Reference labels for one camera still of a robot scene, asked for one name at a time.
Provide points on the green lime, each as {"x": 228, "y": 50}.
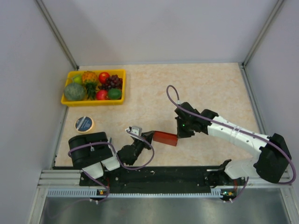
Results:
{"x": 114, "y": 94}

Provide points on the grey cable duct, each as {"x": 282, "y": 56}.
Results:
{"x": 97, "y": 194}

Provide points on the yellow plastic tray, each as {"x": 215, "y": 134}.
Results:
{"x": 87, "y": 102}

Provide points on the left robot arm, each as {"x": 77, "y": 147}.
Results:
{"x": 97, "y": 159}

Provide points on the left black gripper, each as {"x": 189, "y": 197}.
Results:
{"x": 148, "y": 136}

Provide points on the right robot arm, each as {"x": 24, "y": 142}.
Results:
{"x": 270, "y": 154}

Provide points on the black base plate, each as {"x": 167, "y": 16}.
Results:
{"x": 155, "y": 180}

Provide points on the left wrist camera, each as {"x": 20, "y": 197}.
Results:
{"x": 135, "y": 131}

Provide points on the green melon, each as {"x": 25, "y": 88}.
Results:
{"x": 74, "y": 92}

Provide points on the purple grapes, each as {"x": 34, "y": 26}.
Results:
{"x": 112, "y": 82}

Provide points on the green apple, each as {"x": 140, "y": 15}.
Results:
{"x": 77, "y": 79}

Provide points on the red apple bottom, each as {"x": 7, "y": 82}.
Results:
{"x": 102, "y": 95}

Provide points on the orange pineapple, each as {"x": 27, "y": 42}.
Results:
{"x": 90, "y": 81}

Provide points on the red apple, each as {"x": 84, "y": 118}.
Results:
{"x": 102, "y": 95}
{"x": 103, "y": 76}

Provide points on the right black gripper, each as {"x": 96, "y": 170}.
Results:
{"x": 181, "y": 134}

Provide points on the red paper box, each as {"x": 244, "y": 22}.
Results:
{"x": 165, "y": 138}

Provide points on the red apple top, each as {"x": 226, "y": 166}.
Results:
{"x": 103, "y": 76}

